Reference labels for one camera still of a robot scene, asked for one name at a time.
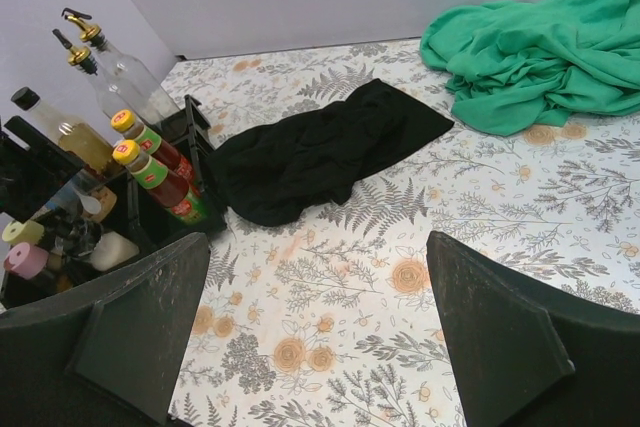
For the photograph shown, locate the black cloth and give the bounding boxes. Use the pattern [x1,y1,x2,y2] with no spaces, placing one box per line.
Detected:
[206,79,454,227]

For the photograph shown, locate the green cloth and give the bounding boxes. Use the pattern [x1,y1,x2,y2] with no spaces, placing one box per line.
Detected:
[419,0,639,136]

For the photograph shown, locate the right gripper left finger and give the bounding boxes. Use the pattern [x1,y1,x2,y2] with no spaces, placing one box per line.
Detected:
[1,233,209,426]

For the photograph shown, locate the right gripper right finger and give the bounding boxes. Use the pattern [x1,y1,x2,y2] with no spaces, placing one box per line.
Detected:
[427,231,639,426]

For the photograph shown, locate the black cap spice jar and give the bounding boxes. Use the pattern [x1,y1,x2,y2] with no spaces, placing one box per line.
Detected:
[51,182,107,259]

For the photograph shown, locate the gold spout glass bottle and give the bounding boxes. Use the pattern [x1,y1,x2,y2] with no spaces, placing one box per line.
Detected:
[52,29,153,124]

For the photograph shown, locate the yellow cap spice bottle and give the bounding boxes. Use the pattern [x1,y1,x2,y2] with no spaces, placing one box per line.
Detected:
[2,220,45,245]

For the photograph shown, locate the black compartment tray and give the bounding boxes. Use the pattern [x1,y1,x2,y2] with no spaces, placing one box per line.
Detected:
[0,94,229,311]

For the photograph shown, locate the dark soy sauce bottle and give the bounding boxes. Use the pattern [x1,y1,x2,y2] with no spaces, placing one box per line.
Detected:
[11,87,122,180]

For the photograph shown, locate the yellow cap sauce bottle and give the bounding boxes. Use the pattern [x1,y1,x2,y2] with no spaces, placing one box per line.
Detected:
[112,140,209,225]
[110,109,195,183]

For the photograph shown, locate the white spice jar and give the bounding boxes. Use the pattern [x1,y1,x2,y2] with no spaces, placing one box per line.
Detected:
[89,231,140,272]

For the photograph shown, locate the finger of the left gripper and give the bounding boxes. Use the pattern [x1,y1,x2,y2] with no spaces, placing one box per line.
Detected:
[1,116,85,221]

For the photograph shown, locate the tall gold spout bottle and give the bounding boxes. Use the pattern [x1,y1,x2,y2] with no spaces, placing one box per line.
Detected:
[62,7,180,125]

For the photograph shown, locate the pink cap spice bottle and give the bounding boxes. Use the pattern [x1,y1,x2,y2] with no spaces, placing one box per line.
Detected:
[3,242,49,280]

